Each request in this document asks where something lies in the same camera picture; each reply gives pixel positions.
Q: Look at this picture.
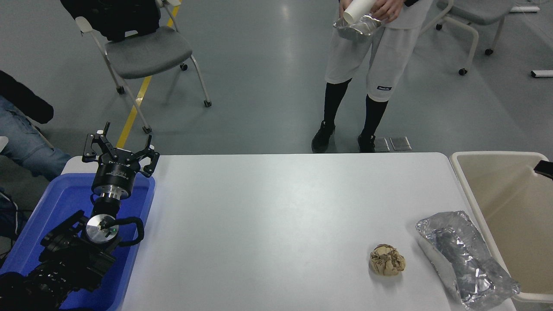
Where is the large pale bin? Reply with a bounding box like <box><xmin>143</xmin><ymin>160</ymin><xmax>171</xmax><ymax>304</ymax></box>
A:
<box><xmin>449</xmin><ymin>151</ymin><xmax>553</xmax><ymax>303</ymax></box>

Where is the seated person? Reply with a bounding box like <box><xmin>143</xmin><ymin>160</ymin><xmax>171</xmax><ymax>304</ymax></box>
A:
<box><xmin>0</xmin><ymin>70</ymin><xmax>72</xmax><ymax>238</ymax></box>

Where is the standing person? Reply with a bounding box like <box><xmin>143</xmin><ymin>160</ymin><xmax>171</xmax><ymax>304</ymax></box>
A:
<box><xmin>311</xmin><ymin>0</ymin><xmax>434</xmax><ymax>153</ymax></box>

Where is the black jacket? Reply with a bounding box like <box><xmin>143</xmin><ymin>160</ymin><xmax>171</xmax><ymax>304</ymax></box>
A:
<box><xmin>59</xmin><ymin>0</ymin><xmax>161</xmax><ymax>42</ymax></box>

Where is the crumpled foil tray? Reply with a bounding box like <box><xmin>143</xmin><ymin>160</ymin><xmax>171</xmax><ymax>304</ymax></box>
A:
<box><xmin>416</xmin><ymin>210</ymin><xmax>520</xmax><ymax>311</ymax></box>

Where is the foil tray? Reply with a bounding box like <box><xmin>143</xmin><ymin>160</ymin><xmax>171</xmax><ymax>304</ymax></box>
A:
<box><xmin>333</xmin><ymin>14</ymin><xmax>383</xmax><ymax>42</ymax></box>
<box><xmin>416</xmin><ymin>210</ymin><xmax>520</xmax><ymax>311</ymax></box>

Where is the standing person's left hand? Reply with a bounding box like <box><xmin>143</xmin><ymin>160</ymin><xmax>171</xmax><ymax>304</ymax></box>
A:
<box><xmin>372</xmin><ymin>0</ymin><xmax>404</xmax><ymax>23</ymax></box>

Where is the blue plastic tray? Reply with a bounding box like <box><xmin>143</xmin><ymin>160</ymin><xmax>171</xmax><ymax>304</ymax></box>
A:
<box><xmin>0</xmin><ymin>172</ymin><xmax>156</xmax><ymax>311</ymax></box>

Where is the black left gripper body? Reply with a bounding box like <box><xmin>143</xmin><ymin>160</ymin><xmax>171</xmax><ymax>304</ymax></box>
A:
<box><xmin>92</xmin><ymin>149</ymin><xmax>142</xmax><ymax>191</ymax></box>

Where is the crumpled tan paper ball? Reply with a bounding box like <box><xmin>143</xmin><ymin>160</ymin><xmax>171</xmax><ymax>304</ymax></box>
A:
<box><xmin>369</xmin><ymin>244</ymin><xmax>407</xmax><ymax>276</ymax></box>

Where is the white paper cup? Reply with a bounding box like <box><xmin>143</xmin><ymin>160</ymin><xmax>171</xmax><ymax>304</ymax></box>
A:
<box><xmin>343</xmin><ymin>0</ymin><xmax>376</xmax><ymax>25</ymax></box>

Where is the grey wheeled chair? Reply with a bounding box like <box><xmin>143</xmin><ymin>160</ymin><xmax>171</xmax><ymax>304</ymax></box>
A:
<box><xmin>421</xmin><ymin>0</ymin><xmax>515</xmax><ymax>76</ymax></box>
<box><xmin>74</xmin><ymin>0</ymin><xmax>212</xmax><ymax>133</ymax></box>

